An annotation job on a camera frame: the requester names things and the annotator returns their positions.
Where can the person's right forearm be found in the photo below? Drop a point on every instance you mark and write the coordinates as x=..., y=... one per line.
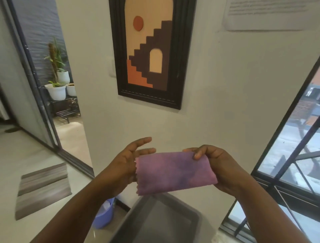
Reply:
x=267, y=215

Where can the person's right hand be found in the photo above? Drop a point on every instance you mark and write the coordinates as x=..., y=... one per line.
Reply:
x=225, y=170

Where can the tall white plant pot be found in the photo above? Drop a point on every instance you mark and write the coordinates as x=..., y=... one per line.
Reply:
x=63, y=77

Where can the black sliding door frame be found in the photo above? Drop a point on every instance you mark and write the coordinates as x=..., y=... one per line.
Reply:
x=32, y=82

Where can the person's left thumb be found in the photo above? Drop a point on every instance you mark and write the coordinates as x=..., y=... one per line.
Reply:
x=140, y=142

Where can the black framed staircase picture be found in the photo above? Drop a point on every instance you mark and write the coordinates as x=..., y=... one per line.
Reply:
x=152, y=50

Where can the grey striped floor mat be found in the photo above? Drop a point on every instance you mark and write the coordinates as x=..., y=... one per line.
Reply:
x=42, y=190

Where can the black barred window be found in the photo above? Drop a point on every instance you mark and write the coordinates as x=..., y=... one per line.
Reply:
x=295, y=155

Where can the person's right thumb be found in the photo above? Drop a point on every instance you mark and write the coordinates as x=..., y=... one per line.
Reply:
x=200, y=154

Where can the large white plant pot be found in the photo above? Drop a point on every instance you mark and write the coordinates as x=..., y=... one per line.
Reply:
x=57, y=92

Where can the blue plastic bucket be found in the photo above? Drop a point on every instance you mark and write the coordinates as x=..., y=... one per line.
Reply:
x=103, y=212

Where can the black metal plant stand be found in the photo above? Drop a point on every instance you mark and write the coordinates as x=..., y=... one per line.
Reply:
x=65, y=109

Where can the white paper sheet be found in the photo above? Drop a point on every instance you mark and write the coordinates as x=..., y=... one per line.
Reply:
x=270, y=15

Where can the person's left hand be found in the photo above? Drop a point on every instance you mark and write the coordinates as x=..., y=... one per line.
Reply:
x=117, y=170

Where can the purple pink cloth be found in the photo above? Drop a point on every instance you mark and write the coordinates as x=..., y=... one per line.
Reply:
x=175, y=172

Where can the grey plastic tub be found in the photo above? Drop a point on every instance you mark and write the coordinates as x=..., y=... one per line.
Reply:
x=160, y=220

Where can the white wall switch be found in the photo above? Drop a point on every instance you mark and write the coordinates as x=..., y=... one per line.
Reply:
x=111, y=67

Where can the tall green plant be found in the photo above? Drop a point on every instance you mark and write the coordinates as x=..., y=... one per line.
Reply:
x=55, y=60

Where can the person's left forearm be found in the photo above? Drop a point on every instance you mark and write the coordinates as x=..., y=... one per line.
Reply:
x=75, y=215

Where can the small white plant pot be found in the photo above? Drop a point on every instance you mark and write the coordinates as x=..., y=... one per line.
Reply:
x=71, y=89

